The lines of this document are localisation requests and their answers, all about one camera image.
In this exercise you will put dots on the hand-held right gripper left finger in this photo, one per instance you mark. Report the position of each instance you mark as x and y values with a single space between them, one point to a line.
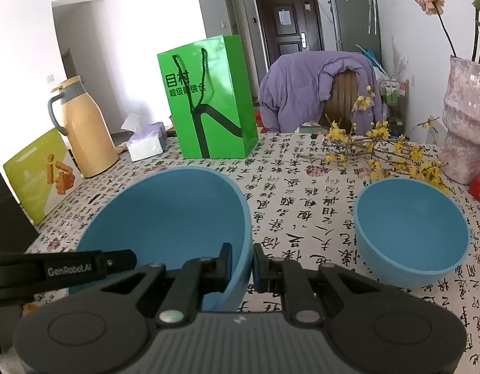
228 268

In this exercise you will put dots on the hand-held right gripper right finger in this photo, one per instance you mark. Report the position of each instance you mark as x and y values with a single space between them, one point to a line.
257 270

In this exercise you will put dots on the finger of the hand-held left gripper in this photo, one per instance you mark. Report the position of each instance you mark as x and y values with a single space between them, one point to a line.
119 263

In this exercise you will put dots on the blue bowl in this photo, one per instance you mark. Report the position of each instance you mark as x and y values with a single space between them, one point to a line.
411 226
166 214

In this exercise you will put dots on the black paper bag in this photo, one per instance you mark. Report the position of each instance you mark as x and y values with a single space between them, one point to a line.
10 210

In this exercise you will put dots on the yellow-green snack box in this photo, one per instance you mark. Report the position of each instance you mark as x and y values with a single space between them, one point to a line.
37 175

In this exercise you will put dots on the brown flat packet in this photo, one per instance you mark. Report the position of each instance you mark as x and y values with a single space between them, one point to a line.
123 147

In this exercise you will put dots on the purple tissue pack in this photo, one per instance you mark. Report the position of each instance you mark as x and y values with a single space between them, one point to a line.
146 144

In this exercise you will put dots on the yellow thermos jug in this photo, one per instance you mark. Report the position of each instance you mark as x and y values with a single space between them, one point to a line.
90 132

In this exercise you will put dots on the floral seat cushion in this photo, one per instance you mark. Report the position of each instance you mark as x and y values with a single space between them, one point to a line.
314 128

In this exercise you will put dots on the yellow flower branch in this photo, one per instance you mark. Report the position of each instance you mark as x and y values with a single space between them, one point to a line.
372 152

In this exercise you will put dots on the green paper bag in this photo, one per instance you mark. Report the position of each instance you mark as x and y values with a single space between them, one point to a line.
220 97

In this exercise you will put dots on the purple jacket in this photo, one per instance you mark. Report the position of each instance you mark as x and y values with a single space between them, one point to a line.
294 89

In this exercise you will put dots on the wooden chair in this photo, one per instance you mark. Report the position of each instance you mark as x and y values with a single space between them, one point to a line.
341 97

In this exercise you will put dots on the metal storage rack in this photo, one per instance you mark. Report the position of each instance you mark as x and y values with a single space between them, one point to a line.
394 99

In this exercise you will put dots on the blue bag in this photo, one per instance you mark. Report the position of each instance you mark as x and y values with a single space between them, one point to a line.
370 58

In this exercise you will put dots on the dark brown door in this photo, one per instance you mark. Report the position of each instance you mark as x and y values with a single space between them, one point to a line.
290 27

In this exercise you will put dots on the pink ceramic vase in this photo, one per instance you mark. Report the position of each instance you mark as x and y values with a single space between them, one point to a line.
466 124

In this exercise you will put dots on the pale dried grass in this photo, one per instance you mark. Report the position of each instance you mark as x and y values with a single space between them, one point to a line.
400 58

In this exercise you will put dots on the grey interior door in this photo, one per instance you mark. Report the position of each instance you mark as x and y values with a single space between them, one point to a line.
234 11

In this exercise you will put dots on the grey refrigerator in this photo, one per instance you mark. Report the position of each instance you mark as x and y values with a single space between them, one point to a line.
353 19

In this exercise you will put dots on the white umbrella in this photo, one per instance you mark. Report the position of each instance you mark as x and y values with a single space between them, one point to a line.
371 7

